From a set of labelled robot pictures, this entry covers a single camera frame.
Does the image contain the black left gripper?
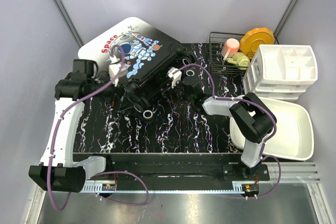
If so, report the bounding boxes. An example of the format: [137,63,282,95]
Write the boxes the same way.
[88,73,134,111]

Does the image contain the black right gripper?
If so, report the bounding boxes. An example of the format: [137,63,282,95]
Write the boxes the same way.
[163,78,194,104]

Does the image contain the white black space suitcase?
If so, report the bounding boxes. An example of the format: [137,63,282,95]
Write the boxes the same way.
[78,17,196,123]

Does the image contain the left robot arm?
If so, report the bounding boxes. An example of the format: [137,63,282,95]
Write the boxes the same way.
[28,59,123,193]

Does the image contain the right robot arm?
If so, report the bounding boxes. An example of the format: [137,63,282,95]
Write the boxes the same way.
[166,74,277,180]

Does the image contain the pink plastic cup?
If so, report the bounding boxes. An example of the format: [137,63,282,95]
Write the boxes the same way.
[221,38,240,59]

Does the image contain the green plastic cup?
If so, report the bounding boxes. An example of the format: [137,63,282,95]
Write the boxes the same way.
[226,52,250,70]

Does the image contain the yellow plate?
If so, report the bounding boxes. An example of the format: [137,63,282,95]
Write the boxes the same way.
[239,27,275,60]

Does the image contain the white drawer organizer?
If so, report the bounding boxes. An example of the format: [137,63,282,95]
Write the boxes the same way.
[243,44,318,102]

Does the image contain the white plastic basin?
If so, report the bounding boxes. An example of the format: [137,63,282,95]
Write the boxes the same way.
[229,94,314,161]

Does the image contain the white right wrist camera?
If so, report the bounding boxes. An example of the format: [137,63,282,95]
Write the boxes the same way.
[167,67,182,89]

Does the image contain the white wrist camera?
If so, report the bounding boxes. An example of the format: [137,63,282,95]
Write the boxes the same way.
[167,67,182,89]
[108,56,128,87]

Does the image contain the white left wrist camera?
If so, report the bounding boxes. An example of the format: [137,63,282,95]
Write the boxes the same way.
[108,56,128,87]

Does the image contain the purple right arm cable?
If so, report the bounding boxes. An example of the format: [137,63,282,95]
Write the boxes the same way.
[174,63,282,200]

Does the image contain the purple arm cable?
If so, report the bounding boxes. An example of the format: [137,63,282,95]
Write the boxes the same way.
[174,63,282,200]
[47,45,150,211]

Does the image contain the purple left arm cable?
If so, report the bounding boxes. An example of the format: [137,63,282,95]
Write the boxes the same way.
[47,45,150,211]

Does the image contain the black wire dish rack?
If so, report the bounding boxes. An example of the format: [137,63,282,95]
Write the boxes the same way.
[209,31,250,74]

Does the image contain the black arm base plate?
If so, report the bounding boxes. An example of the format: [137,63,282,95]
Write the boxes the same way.
[73,153,270,182]

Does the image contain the aluminium rail frame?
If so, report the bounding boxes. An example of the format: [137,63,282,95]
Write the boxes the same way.
[26,162,334,224]

